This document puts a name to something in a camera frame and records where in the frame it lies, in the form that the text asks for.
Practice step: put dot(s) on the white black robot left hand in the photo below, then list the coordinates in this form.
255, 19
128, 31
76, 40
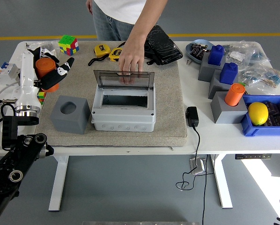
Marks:
27, 93

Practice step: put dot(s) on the person's right hand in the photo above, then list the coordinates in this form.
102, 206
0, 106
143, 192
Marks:
89, 5

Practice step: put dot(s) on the person's left hand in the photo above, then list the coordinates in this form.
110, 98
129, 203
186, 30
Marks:
131, 58

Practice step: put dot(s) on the smoky transparent box lid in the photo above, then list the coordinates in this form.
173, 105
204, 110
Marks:
107, 78

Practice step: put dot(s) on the orange cylinder battery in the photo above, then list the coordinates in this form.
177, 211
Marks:
45, 66
233, 95

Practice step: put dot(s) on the grey plastic junction box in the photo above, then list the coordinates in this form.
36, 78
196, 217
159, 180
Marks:
123, 117

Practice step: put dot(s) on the person's left forearm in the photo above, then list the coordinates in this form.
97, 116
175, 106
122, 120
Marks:
147, 21

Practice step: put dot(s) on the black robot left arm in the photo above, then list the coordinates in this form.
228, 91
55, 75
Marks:
13, 161

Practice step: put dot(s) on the small white box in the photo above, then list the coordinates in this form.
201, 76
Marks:
53, 54

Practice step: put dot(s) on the black printed battery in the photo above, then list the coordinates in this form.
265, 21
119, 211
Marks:
199, 54
196, 47

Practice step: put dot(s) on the multicolour puzzle cube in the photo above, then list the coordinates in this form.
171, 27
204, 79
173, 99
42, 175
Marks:
41, 96
68, 45

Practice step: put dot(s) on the yellow tape measure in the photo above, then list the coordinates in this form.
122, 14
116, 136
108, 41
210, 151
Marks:
101, 49
114, 55

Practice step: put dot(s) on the person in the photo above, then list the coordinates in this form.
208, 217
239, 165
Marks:
116, 9

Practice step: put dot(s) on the white blue circuit breaker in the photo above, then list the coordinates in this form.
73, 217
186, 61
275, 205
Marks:
5, 73

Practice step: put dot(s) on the glossy black case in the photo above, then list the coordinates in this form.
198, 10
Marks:
168, 47

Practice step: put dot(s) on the thin metal tool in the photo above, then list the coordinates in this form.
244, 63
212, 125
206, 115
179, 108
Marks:
27, 45

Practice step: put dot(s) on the grey holder block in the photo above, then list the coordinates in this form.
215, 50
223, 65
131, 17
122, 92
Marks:
226, 114
206, 70
217, 86
67, 124

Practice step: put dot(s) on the clear bag of screws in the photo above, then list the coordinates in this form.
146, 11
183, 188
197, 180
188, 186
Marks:
48, 45

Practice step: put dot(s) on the small metal clip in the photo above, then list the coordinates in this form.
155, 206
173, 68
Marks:
189, 62

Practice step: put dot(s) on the light blue dish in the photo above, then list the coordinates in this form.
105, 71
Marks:
189, 52

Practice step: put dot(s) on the black table control panel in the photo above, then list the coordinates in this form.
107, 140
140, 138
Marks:
252, 156

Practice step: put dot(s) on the grey-brown mat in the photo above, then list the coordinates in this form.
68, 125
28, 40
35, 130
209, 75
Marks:
168, 105

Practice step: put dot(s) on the blue plastic bin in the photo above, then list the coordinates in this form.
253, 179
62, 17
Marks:
259, 131

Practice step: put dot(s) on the black power adapter plug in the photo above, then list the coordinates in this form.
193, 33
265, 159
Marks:
192, 116

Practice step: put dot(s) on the blue bottle-shaped block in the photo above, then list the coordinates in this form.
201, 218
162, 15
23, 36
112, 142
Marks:
216, 56
228, 73

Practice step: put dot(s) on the yellow lemon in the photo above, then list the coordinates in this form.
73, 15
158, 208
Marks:
258, 113

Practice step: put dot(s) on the clear bag with white label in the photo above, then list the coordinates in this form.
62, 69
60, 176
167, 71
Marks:
237, 56

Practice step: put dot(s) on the small green item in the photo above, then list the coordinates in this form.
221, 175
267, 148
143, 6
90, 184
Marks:
242, 83

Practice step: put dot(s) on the clear bag of small parts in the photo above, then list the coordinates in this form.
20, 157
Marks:
272, 77
248, 76

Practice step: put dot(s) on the clear bag of blue parts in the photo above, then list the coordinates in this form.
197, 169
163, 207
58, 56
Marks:
258, 57

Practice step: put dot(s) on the silver floor bracket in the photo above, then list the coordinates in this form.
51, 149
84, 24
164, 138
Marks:
198, 167

